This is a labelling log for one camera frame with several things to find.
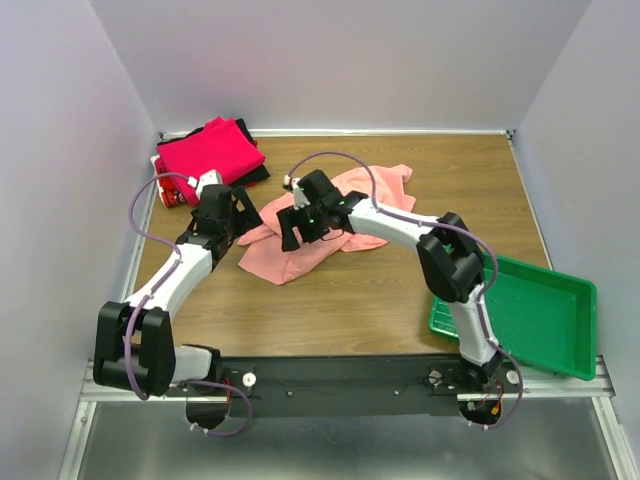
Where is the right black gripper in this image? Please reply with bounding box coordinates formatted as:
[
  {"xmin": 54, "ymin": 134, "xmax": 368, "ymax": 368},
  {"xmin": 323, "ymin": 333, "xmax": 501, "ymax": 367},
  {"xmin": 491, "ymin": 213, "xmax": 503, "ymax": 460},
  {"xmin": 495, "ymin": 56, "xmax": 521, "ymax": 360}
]
[{"xmin": 275, "ymin": 201, "xmax": 330, "ymax": 253}]

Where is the salmon pink t-shirt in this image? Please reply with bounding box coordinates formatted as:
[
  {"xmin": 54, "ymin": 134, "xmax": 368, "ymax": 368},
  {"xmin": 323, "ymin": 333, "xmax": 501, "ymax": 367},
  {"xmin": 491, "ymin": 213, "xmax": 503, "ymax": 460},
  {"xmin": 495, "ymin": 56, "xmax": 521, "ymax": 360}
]
[{"xmin": 237, "ymin": 164, "xmax": 416, "ymax": 285}]

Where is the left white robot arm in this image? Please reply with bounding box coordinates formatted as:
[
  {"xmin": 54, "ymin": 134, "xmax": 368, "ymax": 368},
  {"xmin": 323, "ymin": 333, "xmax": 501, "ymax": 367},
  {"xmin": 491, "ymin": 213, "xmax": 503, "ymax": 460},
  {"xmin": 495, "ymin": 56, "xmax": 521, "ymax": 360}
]
[{"xmin": 93, "ymin": 184, "xmax": 262, "ymax": 399}]

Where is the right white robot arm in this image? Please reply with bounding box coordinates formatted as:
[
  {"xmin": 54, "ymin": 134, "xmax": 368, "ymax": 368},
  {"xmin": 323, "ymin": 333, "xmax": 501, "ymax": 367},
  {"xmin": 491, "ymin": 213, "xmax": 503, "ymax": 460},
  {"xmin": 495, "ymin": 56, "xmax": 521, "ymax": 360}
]
[{"xmin": 277, "ymin": 170, "xmax": 507, "ymax": 392}]

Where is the folded magenta t-shirt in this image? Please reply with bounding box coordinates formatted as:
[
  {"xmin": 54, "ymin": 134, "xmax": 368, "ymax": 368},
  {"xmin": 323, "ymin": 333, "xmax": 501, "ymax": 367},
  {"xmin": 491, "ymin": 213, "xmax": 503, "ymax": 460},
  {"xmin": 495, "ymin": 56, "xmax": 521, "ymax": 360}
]
[{"xmin": 151, "ymin": 117, "xmax": 269, "ymax": 187}]

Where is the folded red white t-shirt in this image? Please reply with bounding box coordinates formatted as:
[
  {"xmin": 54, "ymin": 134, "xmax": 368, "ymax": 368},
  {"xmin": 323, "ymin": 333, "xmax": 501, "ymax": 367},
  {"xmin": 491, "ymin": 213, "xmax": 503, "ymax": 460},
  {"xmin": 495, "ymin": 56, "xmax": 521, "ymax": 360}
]
[{"xmin": 150, "ymin": 155, "xmax": 186, "ymax": 208}]

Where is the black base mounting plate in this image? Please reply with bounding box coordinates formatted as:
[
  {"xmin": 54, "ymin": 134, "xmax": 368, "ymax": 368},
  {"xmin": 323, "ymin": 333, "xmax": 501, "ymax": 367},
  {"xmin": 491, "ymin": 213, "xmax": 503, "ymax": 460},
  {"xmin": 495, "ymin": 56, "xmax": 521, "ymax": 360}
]
[{"xmin": 164, "ymin": 353, "xmax": 521, "ymax": 436}]

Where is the green plastic tray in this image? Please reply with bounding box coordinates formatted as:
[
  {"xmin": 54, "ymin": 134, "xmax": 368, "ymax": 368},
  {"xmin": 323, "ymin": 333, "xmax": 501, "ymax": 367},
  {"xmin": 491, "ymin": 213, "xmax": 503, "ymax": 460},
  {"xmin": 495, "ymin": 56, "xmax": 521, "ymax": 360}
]
[{"xmin": 428, "ymin": 253, "xmax": 599, "ymax": 381}]

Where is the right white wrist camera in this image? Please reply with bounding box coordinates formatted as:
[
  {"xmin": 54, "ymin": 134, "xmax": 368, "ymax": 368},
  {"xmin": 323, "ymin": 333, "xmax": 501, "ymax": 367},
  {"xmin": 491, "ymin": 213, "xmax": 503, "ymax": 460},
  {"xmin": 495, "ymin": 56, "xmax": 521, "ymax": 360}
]
[{"xmin": 283, "ymin": 174, "xmax": 311, "ymax": 210}]

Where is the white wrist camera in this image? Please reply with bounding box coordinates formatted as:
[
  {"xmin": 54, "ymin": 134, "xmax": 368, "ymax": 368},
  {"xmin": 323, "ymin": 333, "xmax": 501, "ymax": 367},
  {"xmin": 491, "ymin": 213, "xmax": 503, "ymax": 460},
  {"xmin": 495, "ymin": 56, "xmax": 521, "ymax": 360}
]
[
  {"xmin": 283, "ymin": 174, "xmax": 311, "ymax": 210},
  {"xmin": 187, "ymin": 170, "xmax": 223, "ymax": 199}
]

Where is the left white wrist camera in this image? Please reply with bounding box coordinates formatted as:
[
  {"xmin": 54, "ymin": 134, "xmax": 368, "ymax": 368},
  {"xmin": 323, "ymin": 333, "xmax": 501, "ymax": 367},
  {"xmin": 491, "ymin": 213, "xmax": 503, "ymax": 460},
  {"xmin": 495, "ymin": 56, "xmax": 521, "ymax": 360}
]
[{"xmin": 187, "ymin": 170, "xmax": 223, "ymax": 199}]

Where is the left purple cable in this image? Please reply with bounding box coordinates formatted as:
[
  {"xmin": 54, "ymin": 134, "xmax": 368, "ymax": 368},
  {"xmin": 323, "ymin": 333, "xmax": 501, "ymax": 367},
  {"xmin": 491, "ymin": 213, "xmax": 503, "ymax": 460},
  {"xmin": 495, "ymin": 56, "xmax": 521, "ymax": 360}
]
[{"xmin": 124, "ymin": 172, "xmax": 201, "ymax": 401}]

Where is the purple cable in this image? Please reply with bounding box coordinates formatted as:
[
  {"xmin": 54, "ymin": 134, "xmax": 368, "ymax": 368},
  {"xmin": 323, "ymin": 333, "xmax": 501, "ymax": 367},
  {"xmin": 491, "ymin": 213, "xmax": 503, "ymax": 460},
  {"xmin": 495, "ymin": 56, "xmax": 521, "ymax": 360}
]
[
  {"xmin": 287, "ymin": 151, "xmax": 524, "ymax": 431},
  {"xmin": 124, "ymin": 172, "xmax": 201, "ymax": 401}
]

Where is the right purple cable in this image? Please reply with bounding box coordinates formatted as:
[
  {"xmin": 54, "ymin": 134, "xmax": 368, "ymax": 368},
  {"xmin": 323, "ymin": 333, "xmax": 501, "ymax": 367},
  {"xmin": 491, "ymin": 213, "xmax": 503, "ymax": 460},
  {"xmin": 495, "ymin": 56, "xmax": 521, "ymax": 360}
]
[{"xmin": 287, "ymin": 151, "xmax": 524, "ymax": 431}]

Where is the aluminium table frame rail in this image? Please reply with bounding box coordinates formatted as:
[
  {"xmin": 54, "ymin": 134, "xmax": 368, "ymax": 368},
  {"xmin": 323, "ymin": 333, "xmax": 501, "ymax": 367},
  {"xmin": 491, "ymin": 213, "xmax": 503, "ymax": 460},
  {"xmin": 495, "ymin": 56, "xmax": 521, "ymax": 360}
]
[{"xmin": 61, "ymin": 129, "xmax": 639, "ymax": 479}]

